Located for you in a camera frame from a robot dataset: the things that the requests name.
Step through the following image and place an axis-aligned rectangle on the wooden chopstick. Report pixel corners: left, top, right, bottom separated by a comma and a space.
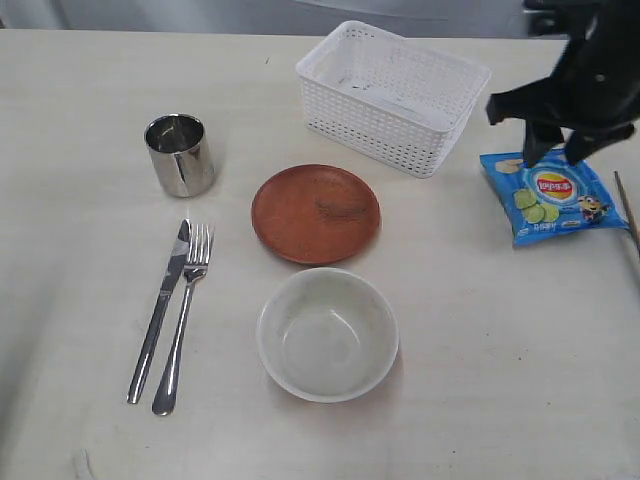
614, 170, 640, 253

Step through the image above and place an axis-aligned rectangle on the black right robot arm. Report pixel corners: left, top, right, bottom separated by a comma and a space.
486, 1, 639, 168

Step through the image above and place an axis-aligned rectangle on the stainless steel cup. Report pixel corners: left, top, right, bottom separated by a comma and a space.
144, 113, 215, 198

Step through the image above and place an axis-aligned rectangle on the brown wooden plate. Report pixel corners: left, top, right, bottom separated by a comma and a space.
251, 164, 381, 265

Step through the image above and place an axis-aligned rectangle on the blue chips bag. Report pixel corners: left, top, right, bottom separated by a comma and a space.
480, 148, 628, 247

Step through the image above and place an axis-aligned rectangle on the silver metal fork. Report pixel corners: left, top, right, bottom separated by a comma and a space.
152, 224, 213, 416

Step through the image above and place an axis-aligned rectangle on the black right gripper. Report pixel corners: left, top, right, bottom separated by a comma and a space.
486, 77, 639, 168

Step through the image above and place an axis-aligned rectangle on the white plastic woven basket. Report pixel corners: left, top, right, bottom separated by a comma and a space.
296, 20, 491, 179

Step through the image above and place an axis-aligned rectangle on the speckled ceramic bowl with flowers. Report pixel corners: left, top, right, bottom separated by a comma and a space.
256, 267, 400, 404

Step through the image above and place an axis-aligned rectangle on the silver table knife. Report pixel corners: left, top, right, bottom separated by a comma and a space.
127, 219, 192, 404

